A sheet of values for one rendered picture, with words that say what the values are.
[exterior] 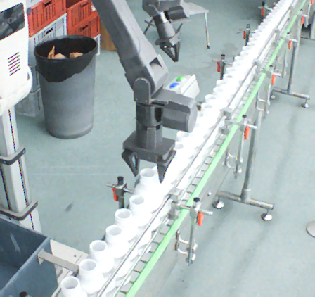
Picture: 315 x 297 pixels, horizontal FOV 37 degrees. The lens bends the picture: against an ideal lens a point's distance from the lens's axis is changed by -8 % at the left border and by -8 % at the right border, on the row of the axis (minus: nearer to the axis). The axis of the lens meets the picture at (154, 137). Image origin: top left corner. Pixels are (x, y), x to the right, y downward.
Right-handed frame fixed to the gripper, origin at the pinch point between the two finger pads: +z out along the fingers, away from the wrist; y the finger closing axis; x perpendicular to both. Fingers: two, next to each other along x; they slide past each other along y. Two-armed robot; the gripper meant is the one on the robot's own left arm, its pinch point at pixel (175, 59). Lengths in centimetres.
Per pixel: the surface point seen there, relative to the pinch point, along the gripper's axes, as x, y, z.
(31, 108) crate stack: 184, 107, 49
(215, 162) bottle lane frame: -16.7, -27.4, 26.2
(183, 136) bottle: -16.2, -40.3, 9.7
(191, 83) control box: -3.5, -1.0, 9.4
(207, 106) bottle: -17.2, -22.5, 9.4
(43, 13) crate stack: 160, 131, -15
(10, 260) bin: 37, -75, 30
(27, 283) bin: 16, -87, 26
